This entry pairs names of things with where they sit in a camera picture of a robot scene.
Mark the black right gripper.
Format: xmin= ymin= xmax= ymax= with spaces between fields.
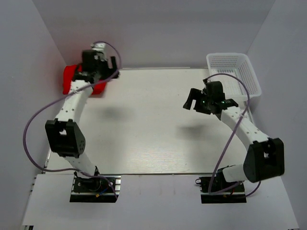
xmin=183 ymin=88 xmax=213 ymax=115

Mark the red t shirt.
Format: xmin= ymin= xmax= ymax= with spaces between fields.
xmin=62 ymin=64 xmax=107 ymax=95

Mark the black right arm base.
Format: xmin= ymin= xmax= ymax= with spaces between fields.
xmin=195 ymin=176 xmax=247 ymax=204

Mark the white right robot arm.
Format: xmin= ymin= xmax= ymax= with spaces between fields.
xmin=183 ymin=81 xmax=285 ymax=193

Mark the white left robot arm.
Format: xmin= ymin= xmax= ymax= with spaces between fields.
xmin=45 ymin=43 xmax=119 ymax=191

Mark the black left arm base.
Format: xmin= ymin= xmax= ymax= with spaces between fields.
xmin=70 ymin=175 xmax=121 ymax=203

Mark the white plastic basket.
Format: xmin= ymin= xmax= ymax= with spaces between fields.
xmin=206 ymin=53 xmax=262 ymax=102

